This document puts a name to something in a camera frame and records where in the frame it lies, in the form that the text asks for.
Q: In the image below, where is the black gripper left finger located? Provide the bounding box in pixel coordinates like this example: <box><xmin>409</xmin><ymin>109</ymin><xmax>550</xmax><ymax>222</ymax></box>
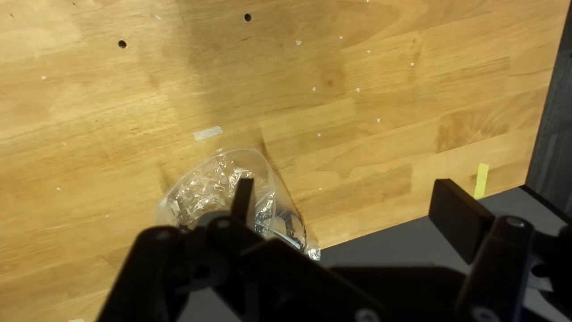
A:
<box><xmin>96</xmin><ymin>179</ymin><xmax>382</xmax><ymax>322</ymax></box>

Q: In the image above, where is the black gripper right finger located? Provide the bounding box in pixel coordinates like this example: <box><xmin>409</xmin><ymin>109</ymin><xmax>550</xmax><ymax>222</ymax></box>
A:
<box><xmin>428</xmin><ymin>179</ymin><xmax>572</xmax><ymax>322</ymax></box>

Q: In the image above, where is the clear plastic bag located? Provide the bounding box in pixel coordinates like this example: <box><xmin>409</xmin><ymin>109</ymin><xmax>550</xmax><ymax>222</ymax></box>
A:
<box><xmin>157</xmin><ymin>149</ymin><xmax>319</xmax><ymax>261</ymax></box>

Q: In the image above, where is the grey tape strip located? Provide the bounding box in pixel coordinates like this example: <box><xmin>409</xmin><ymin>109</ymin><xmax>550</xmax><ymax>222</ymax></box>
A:
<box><xmin>192</xmin><ymin>125</ymin><xmax>223</xmax><ymax>142</ymax></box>

